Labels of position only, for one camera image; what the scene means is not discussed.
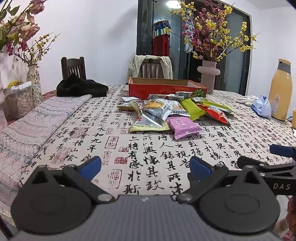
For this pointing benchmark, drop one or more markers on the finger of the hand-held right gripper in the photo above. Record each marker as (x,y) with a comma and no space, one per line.
(254,162)
(281,150)

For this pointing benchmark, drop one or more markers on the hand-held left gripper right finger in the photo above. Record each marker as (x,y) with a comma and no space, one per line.
(200,166)

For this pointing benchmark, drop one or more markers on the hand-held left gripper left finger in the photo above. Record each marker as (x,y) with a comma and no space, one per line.
(91,166)

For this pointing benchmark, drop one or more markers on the purple snack packet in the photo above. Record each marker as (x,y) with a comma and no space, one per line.
(185,126)

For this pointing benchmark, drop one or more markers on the long green snack packet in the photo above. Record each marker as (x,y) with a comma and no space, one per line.
(192,109)

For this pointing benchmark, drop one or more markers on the pile of snack packets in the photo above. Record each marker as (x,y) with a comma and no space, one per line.
(159,107)

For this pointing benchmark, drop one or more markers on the orange cardboard box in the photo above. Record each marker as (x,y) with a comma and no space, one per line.
(157,89)

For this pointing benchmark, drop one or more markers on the person's right hand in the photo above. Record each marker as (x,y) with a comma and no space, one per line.
(291,208)

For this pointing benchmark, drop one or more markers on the yellow cup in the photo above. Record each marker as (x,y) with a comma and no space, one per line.
(294,118)

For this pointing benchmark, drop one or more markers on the blue plastic bag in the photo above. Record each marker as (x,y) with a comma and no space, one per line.
(261,106)

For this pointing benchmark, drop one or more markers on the yellow thermos jug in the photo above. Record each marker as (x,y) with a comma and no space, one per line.
(279,92)

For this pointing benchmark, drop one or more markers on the white gloves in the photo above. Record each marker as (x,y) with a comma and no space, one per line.
(246,100)

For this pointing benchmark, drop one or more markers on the pale striped patterned cloth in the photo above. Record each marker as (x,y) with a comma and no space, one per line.
(34,129)

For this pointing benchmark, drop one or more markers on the black fleece garment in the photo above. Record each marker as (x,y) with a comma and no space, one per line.
(81,87)

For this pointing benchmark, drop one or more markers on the red zigzag patterned cloth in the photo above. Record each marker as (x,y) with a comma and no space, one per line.
(49,93)

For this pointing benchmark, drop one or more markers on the pink vase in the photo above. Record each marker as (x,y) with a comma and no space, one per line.
(208,78)

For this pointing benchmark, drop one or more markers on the clear plastic container white lid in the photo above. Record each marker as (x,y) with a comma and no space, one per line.
(18,104)

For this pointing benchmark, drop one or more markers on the floral ceramic vase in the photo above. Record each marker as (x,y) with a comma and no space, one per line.
(33,81)

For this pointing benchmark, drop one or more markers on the dark wooden chair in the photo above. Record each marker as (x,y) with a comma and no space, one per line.
(72,60)

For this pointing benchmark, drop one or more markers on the brown slatted wooden chair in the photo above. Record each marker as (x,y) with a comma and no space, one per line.
(151,70)

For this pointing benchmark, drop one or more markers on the chair with beige jacket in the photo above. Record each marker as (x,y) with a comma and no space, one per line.
(136,62)

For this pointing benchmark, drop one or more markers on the pale hanging laundry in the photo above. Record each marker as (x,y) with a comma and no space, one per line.
(188,47)

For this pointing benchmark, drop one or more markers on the red hanging garment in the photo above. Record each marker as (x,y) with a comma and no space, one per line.
(161,44)

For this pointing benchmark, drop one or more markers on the dark framed glass sliding door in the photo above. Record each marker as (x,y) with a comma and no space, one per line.
(144,34)

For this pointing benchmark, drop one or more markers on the pink artificial flower bouquet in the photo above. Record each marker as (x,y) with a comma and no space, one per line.
(26,29)

